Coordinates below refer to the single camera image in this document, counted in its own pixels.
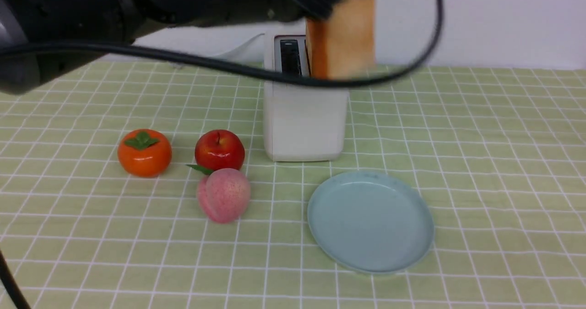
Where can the brown toast slice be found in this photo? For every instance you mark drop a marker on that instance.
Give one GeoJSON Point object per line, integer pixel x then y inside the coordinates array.
{"type": "Point", "coordinates": [342, 46]}

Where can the red apple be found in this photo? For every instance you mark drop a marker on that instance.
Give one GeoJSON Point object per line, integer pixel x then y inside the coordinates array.
{"type": "Point", "coordinates": [219, 149]}

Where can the orange persimmon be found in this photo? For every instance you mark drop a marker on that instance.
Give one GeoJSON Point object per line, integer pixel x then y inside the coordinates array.
{"type": "Point", "coordinates": [145, 153]}

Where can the pink peach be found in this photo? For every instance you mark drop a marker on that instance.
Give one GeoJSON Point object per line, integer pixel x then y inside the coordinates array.
{"type": "Point", "coordinates": [223, 194]}

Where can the white two-slot toaster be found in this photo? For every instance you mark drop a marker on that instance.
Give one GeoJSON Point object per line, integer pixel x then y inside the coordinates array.
{"type": "Point", "coordinates": [300, 124]}

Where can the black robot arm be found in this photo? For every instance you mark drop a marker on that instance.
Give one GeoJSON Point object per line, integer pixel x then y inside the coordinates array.
{"type": "Point", "coordinates": [45, 39]}

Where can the light blue round plate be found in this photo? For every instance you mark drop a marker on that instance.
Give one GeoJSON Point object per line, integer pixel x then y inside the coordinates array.
{"type": "Point", "coordinates": [370, 222]}

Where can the green checkered tablecloth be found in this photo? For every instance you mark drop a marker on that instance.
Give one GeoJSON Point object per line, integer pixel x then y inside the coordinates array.
{"type": "Point", "coordinates": [498, 154]}

